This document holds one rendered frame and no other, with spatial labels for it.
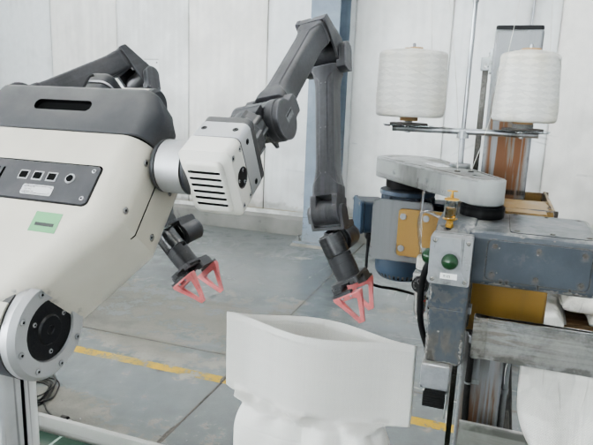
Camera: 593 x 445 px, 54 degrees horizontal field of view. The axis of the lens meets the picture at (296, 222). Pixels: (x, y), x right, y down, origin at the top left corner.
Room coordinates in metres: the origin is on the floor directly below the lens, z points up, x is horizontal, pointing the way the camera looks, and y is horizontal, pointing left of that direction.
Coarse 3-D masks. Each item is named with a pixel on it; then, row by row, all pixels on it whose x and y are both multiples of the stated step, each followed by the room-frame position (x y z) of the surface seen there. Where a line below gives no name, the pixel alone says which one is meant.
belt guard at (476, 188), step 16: (384, 160) 1.52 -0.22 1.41; (400, 160) 1.50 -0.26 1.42; (416, 160) 1.52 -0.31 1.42; (432, 160) 1.54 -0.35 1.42; (384, 176) 1.52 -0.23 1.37; (400, 176) 1.44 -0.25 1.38; (416, 176) 1.37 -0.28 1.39; (432, 176) 1.30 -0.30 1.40; (448, 176) 1.25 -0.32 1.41; (464, 176) 1.22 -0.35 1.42; (480, 176) 1.22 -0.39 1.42; (432, 192) 1.30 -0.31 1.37; (448, 192) 1.24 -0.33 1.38; (464, 192) 1.19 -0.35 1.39; (480, 192) 1.16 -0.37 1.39; (496, 192) 1.15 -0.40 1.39
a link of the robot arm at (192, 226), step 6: (174, 216) 1.43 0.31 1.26; (180, 216) 1.46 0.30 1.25; (186, 216) 1.48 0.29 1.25; (192, 216) 1.50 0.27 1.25; (168, 222) 1.40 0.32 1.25; (174, 222) 1.46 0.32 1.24; (180, 222) 1.46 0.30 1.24; (186, 222) 1.47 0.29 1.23; (192, 222) 1.48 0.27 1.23; (198, 222) 1.49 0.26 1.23; (186, 228) 1.45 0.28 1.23; (192, 228) 1.47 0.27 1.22; (198, 228) 1.48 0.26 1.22; (186, 234) 1.45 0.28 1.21; (192, 234) 1.46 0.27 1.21; (198, 234) 1.48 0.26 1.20; (186, 240) 1.46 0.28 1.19; (192, 240) 1.47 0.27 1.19
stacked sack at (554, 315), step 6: (552, 300) 3.82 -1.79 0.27; (558, 300) 3.84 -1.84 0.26; (546, 306) 3.68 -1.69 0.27; (552, 306) 3.70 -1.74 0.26; (558, 306) 3.73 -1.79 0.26; (546, 312) 3.63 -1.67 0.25; (552, 312) 3.62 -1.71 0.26; (558, 312) 3.63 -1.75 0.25; (564, 312) 3.82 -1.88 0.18; (546, 318) 3.61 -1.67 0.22; (552, 318) 3.60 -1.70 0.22; (558, 318) 3.59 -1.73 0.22; (564, 318) 3.69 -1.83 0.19; (546, 324) 3.61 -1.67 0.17; (552, 324) 3.59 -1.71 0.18; (558, 324) 3.59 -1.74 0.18; (564, 324) 3.58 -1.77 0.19
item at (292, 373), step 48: (240, 336) 1.37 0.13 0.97; (288, 336) 1.27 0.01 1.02; (336, 336) 1.35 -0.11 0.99; (240, 384) 1.37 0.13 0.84; (288, 384) 1.27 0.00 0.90; (336, 384) 1.23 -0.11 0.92; (384, 384) 1.23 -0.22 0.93; (240, 432) 1.30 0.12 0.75; (288, 432) 1.24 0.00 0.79; (336, 432) 1.22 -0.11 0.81; (384, 432) 1.24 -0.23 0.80
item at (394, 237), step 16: (384, 208) 1.49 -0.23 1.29; (400, 208) 1.48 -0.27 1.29; (416, 208) 1.47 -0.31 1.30; (432, 208) 1.45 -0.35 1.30; (384, 224) 1.49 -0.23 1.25; (400, 224) 1.47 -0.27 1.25; (416, 224) 1.45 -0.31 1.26; (432, 224) 1.44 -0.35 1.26; (384, 240) 1.49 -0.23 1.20; (400, 240) 1.47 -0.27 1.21; (416, 240) 1.45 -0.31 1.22; (384, 256) 1.49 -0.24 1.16; (400, 256) 1.47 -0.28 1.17; (416, 256) 1.45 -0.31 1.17
